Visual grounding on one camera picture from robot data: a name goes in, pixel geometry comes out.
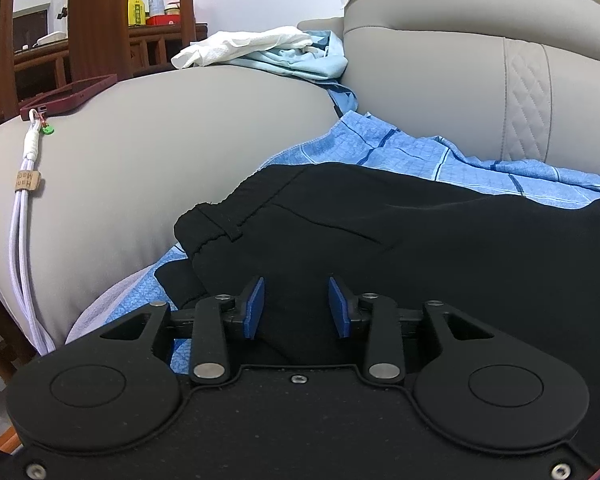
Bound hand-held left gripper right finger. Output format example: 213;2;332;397
327;275;501;384

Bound lavender braided phone strap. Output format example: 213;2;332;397
11;112;57;356

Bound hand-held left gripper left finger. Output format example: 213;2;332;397
100;276;267;386

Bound black pants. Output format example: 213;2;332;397
160;162;600;367

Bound white cloth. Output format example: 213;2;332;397
171;26;313;70

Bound grey leather sofa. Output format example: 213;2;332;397
0;0;600;357

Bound wooden cabinet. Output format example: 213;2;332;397
0;2;209;126

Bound blue checked blanket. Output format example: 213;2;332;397
65;85;600;377

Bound phone in dark red case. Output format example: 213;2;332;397
19;74;118;122

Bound light blue garment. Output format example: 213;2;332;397
225;30;351;83

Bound small white device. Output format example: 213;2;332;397
32;31;70;49

